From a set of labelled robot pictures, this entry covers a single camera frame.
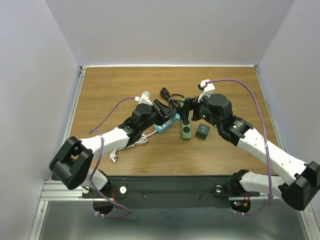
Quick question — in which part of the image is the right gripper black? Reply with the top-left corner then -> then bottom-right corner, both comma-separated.
176,91 -> 221,129

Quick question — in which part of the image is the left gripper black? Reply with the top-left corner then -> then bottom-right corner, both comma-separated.
140,98 -> 177,132

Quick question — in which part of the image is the white charger plug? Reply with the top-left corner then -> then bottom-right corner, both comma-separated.
165,117 -> 176,127

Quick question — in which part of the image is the blue usb socket strip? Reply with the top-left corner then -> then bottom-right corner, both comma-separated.
154,113 -> 180,134

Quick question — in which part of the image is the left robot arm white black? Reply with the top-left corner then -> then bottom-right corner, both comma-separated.
49,99 -> 177,197

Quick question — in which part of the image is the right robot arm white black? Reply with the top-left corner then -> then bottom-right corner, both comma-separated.
178,94 -> 320,211

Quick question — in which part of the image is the green power strip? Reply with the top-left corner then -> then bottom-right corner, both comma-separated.
180,113 -> 192,141

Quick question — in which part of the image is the dark green cube adapter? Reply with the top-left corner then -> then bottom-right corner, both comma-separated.
195,123 -> 210,140

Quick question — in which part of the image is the black power cord with plug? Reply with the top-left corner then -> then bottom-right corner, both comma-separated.
159,87 -> 186,111

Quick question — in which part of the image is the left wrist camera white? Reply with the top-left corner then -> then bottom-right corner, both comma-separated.
134,91 -> 153,106

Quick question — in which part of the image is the white cord of blue strip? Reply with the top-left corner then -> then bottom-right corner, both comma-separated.
109,131 -> 158,164

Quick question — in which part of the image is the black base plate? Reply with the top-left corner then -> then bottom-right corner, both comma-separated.
82,175 -> 266,210

